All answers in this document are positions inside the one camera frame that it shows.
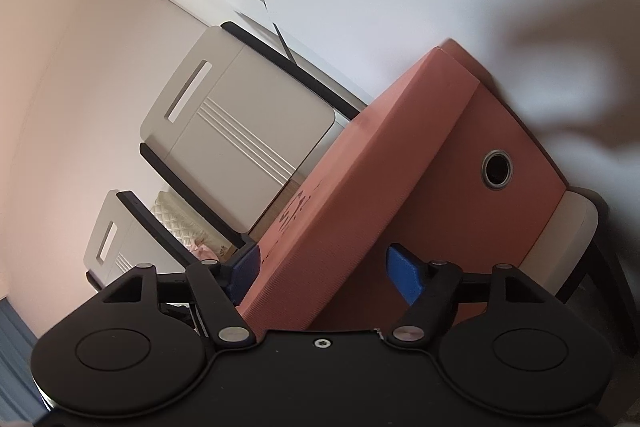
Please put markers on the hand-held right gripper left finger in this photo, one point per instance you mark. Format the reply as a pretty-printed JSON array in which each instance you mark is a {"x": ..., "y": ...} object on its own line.
[{"x": 245, "y": 272}]

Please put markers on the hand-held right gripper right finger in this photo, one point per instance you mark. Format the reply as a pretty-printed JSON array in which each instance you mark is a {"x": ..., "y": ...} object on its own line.
[{"x": 407, "y": 274}]

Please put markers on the pink Josiny shoe box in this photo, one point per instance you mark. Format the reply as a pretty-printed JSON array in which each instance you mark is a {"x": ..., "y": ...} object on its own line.
[{"x": 360, "y": 187}]

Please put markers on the pink bed cover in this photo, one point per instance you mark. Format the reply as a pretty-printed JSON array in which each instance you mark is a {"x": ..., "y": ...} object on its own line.
[{"x": 207, "y": 252}]

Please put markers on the white quilted cushion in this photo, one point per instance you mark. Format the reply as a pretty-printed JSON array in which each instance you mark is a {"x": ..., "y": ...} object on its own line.
[{"x": 172, "y": 219}]

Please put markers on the blue grey ribbed cloth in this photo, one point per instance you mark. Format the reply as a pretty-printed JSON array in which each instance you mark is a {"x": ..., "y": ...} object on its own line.
[{"x": 20, "y": 357}]

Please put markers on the white chair black frame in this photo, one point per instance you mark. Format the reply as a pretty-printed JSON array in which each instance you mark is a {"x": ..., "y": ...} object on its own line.
[
  {"x": 240, "y": 122},
  {"x": 127, "y": 242}
]

